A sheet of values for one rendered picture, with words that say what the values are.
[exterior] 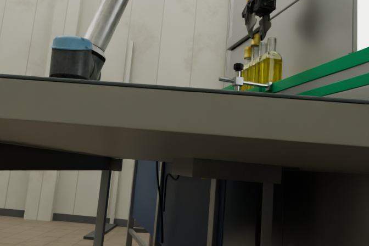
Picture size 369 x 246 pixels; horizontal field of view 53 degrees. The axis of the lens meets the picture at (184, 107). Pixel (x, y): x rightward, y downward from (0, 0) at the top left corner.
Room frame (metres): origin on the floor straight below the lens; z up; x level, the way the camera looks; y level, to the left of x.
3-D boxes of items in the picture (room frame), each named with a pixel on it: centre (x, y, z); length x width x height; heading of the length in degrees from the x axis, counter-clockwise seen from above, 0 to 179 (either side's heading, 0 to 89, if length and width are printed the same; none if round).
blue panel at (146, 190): (1.92, 0.00, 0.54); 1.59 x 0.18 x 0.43; 16
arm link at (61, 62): (1.09, 0.36, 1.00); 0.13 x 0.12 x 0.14; 2
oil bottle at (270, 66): (1.17, -0.27, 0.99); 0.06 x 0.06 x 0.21; 17
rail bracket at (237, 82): (1.06, -0.17, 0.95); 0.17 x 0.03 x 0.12; 106
